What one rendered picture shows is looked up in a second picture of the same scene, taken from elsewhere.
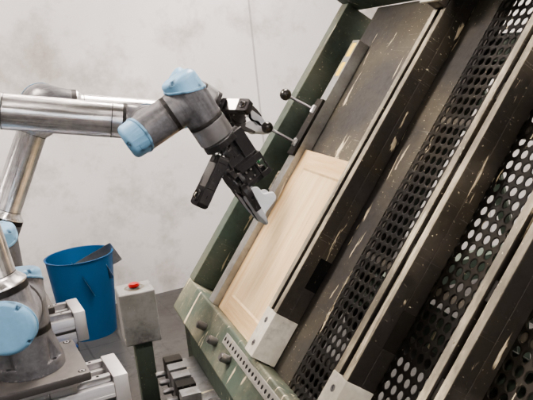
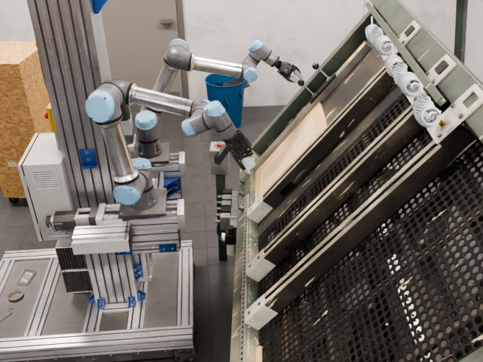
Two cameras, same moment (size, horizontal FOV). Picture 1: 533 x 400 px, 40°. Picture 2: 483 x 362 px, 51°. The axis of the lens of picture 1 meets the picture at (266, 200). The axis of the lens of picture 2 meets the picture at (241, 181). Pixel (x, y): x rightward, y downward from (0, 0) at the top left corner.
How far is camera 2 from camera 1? 1.00 m
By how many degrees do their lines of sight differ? 27
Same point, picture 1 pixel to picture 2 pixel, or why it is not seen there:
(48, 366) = (148, 205)
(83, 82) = not seen: outside the picture
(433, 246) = (316, 214)
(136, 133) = (188, 129)
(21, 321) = (131, 195)
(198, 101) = (218, 121)
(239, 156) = (238, 144)
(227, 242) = (273, 133)
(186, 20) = not seen: outside the picture
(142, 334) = (219, 170)
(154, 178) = (282, 34)
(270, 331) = (258, 208)
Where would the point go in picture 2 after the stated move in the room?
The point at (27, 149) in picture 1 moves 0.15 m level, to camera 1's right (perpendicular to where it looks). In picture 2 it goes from (167, 76) to (192, 79)
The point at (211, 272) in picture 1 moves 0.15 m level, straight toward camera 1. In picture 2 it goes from (261, 146) to (256, 158)
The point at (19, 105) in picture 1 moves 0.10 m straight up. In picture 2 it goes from (143, 97) to (140, 75)
